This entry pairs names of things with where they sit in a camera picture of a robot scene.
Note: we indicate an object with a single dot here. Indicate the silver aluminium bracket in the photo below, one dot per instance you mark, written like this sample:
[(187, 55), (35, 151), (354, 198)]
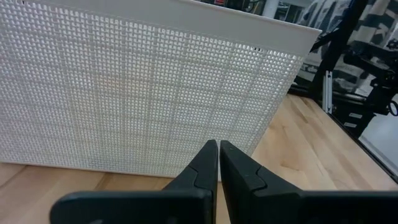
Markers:
[(328, 91)]

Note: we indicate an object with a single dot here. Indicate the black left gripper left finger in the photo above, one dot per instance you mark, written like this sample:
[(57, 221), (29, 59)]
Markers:
[(174, 205)]

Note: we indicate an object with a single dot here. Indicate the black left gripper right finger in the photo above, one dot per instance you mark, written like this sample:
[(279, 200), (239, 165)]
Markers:
[(267, 202)]

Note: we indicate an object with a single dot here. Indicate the black table edge rail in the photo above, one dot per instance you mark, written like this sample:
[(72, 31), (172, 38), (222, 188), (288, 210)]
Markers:
[(360, 143)]

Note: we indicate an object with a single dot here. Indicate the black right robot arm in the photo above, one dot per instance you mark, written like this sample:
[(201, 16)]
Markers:
[(370, 81)]

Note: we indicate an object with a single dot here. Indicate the black white patterned backdrop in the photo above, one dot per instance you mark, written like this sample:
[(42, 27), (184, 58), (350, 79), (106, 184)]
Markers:
[(382, 21)]

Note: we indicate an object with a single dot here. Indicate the black frame post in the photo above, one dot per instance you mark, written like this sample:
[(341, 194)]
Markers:
[(339, 46)]

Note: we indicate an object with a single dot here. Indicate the white perforated plastic basket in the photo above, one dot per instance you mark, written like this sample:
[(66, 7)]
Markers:
[(140, 93)]

